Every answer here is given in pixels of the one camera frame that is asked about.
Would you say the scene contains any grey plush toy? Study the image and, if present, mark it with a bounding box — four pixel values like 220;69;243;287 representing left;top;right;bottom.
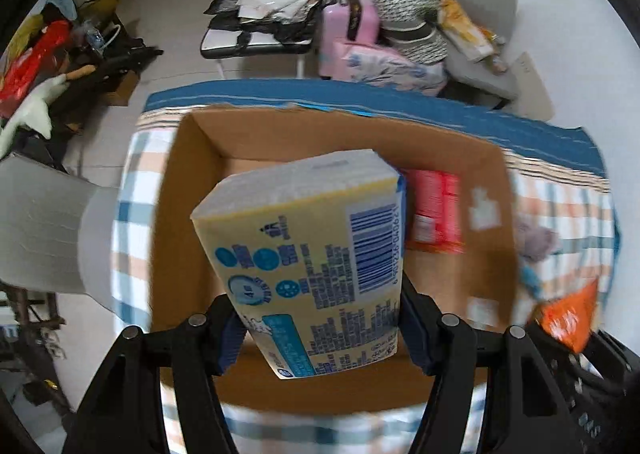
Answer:
514;218;562;265

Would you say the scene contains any pink suitcase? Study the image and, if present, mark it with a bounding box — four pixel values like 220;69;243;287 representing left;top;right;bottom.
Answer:
319;0;387;80

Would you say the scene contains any black and white patterned bag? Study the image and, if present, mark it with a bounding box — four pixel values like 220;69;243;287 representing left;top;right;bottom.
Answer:
374;0;451;65

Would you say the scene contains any white leather chair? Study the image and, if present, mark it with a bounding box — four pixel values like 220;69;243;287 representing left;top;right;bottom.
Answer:
200;0;322;80

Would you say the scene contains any brown cardboard box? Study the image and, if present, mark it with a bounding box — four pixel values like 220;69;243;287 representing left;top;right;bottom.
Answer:
149;104;519;418

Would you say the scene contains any orange packet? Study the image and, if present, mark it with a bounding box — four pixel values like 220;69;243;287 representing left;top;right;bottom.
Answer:
541;278;601;355

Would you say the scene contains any red plastic bag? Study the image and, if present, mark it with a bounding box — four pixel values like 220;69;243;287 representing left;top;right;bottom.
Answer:
0;18;72;121

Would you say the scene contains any grey chair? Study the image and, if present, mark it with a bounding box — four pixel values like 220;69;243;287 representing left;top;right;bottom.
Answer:
0;153;122;311
440;0;522;101

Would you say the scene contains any grey chair back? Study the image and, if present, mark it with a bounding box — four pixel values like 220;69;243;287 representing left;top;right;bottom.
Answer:
0;153;122;311

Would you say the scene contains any plaid blue-edged blanket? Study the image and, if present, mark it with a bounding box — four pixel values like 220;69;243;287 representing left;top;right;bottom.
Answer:
111;80;622;454

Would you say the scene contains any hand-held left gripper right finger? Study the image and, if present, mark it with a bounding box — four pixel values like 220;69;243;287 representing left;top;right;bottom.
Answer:
399;274;587;454

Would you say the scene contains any red snack packet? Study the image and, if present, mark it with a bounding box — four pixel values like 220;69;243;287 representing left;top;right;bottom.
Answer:
402;169;466;255

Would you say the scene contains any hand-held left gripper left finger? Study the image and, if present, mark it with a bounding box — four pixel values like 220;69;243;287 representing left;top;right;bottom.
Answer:
65;294;247;454

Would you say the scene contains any white flat panel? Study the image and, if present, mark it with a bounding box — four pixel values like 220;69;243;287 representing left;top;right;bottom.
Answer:
509;52;556;123

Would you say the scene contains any small cardboard box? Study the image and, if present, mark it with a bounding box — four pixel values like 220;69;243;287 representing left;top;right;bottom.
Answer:
104;68;142;107

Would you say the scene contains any white plush goose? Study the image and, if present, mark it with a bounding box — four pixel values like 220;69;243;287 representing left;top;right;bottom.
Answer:
0;74;69;157

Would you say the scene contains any floral print soft pack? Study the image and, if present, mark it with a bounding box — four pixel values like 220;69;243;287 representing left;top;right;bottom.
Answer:
340;40;447;95

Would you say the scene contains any yellow plastic bag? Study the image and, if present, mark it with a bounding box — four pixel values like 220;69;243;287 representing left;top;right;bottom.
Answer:
438;0;507;60

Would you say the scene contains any yellow and white tissue pack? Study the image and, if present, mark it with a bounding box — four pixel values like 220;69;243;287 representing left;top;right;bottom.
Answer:
190;150;408;380

